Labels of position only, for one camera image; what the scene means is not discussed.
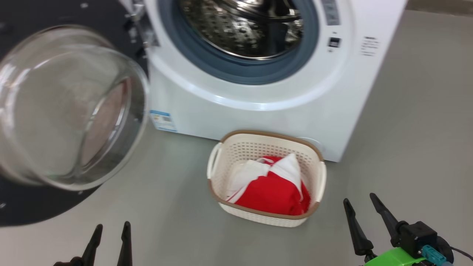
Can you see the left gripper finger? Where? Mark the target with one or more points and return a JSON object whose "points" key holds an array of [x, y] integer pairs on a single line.
{"points": [[126, 251], [92, 251]]}

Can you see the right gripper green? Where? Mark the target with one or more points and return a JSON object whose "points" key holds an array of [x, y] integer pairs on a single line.
{"points": [[397, 258]]}

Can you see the red and white garment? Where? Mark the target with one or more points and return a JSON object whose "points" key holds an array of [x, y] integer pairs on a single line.
{"points": [[269, 195]]}

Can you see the black round washer door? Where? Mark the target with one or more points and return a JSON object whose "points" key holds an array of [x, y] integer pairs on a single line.
{"points": [[55, 111]]}

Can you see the cream perforated laundry basket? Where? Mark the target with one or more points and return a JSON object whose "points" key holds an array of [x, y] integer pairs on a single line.
{"points": [[236, 151]]}

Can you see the white front-load washing machine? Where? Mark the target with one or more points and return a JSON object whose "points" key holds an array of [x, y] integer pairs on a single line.
{"points": [[258, 118]]}

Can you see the metal door hinge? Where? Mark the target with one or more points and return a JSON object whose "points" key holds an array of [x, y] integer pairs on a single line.
{"points": [[142, 22]]}

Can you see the round white filter cover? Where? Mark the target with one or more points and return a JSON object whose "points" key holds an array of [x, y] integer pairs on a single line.
{"points": [[314, 142]]}

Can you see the blue energy label sticker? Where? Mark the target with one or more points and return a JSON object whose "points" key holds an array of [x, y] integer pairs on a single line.
{"points": [[163, 121]]}

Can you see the grey warning label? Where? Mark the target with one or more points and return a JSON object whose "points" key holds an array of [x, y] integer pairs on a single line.
{"points": [[330, 13]]}

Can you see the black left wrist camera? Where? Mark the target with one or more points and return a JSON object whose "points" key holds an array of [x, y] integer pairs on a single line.
{"points": [[70, 263]]}

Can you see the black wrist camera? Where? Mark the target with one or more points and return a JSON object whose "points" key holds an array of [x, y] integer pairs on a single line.
{"points": [[417, 234], [70, 263]]}

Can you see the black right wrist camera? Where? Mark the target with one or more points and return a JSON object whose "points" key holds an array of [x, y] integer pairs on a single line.
{"points": [[417, 234]]}

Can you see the teal camera connector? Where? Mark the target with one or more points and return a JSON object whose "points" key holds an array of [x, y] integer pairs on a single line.
{"points": [[432, 255]]}

